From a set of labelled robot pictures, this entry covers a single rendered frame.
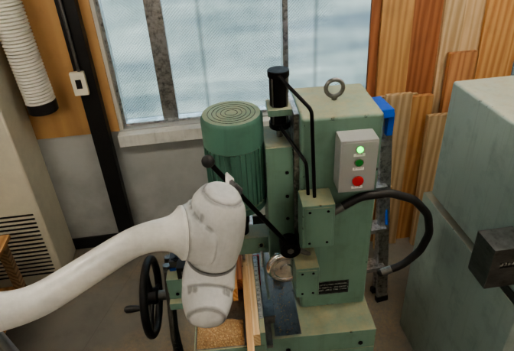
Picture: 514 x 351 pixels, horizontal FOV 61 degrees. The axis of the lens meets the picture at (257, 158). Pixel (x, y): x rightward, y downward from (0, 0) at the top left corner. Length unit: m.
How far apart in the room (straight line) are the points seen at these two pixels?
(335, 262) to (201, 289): 0.68
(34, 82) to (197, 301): 1.83
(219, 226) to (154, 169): 2.08
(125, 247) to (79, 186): 2.19
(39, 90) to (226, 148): 1.51
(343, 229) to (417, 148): 1.48
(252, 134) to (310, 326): 0.70
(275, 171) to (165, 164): 1.63
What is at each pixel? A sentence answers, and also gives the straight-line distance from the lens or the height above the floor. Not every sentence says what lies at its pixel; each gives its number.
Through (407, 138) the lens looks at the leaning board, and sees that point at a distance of 2.68.
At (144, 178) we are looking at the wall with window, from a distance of 2.88.
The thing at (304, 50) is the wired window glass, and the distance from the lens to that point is 2.66.
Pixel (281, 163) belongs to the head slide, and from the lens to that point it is 1.24.
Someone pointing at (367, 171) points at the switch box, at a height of 1.38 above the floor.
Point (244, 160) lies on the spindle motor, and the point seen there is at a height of 1.39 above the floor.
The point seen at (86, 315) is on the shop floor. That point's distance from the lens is 2.84.
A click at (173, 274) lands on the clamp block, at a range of 1.52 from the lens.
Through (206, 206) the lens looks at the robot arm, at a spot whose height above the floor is 1.56.
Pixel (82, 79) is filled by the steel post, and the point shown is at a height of 1.23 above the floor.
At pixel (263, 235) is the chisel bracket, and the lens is 1.45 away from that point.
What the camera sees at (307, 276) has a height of 1.05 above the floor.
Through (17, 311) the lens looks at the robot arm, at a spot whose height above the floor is 1.43.
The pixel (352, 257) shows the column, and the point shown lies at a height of 1.02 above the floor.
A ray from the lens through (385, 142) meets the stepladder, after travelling 2.16.
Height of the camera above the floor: 2.03
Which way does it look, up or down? 31 degrees down
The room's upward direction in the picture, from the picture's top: 3 degrees counter-clockwise
